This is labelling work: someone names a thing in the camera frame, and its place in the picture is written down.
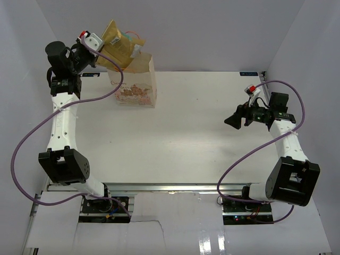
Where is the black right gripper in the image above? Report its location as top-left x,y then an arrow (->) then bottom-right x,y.
225,97 -> 271,130

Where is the large brown snack bag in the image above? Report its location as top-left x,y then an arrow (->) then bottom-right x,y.
101,20 -> 146,69

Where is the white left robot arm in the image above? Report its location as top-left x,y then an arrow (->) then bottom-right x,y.
38,37 -> 112,212

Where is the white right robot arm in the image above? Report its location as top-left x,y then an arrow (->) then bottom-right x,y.
224,92 -> 320,212

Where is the printed paper gift bag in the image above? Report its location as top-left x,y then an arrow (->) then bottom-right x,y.
115,49 -> 157,108

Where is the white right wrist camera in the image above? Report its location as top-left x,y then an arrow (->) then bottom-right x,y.
244,84 -> 261,106

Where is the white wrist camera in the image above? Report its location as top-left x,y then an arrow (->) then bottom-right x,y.
78,30 -> 104,56
244,84 -> 261,106

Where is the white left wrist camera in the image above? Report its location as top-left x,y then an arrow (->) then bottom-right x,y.
78,30 -> 104,56

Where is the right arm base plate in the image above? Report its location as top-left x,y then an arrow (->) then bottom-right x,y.
216,195 -> 273,226

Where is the aluminium table frame rail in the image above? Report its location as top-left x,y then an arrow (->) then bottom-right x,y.
45,183 -> 253,193

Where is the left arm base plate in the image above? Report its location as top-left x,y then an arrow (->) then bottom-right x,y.
79,198 -> 130,224

